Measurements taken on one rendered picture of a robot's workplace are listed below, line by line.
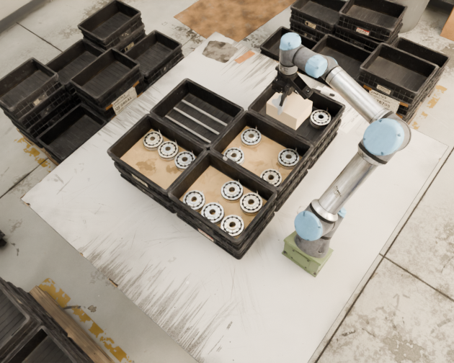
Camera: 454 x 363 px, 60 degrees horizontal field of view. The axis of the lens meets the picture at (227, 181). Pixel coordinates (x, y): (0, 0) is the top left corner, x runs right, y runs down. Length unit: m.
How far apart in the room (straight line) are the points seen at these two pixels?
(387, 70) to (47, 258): 2.60
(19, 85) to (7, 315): 1.64
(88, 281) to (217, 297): 1.18
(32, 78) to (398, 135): 2.57
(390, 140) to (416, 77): 1.62
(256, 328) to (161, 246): 0.58
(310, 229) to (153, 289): 0.77
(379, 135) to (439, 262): 1.58
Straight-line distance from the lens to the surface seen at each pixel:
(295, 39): 1.54
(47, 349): 2.32
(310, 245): 1.68
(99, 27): 3.44
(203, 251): 1.87
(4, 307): 2.36
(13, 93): 3.20
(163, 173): 1.95
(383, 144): 1.36
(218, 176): 1.89
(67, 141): 3.02
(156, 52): 3.25
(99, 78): 3.01
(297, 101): 1.78
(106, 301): 2.67
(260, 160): 1.93
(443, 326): 2.70
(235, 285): 1.80
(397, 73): 2.94
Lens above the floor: 2.43
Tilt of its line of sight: 59 degrees down
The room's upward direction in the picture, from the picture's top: 7 degrees counter-clockwise
